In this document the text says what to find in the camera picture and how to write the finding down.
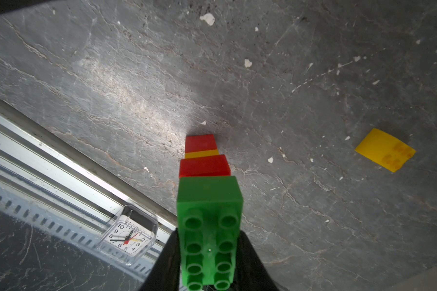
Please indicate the small red lego brick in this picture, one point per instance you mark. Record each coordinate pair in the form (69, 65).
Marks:
(200, 143)

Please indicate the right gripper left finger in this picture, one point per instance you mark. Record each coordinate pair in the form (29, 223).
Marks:
(165, 275)

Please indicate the yellow sloped lego brick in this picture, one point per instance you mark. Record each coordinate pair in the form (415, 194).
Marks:
(385, 150)

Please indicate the small white desk clock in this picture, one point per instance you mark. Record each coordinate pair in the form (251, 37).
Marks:
(131, 233)

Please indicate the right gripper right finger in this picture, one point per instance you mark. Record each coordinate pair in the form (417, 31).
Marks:
(250, 273)

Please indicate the green lego brick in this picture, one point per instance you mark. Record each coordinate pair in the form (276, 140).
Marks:
(209, 214)

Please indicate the long red lego brick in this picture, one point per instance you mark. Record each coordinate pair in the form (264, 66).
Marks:
(208, 166)

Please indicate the small yellow lego brick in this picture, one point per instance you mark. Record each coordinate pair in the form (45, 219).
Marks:
(201, 154)

